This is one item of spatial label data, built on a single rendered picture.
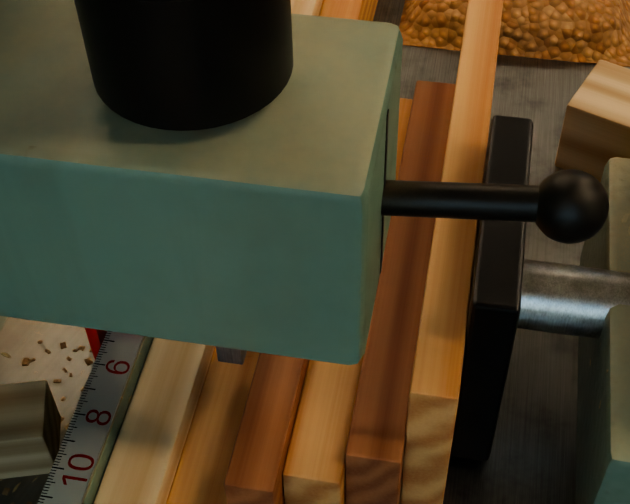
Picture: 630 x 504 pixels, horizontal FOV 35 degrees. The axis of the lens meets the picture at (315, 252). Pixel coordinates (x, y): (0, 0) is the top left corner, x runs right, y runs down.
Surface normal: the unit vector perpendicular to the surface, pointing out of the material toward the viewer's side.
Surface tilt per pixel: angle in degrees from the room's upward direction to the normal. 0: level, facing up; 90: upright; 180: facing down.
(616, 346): 22
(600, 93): 0
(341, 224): 90
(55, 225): 90
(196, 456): 0
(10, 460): 90
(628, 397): 0
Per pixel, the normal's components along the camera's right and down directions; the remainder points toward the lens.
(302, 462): -0.02, -0.66
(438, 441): -0.18, 0.74
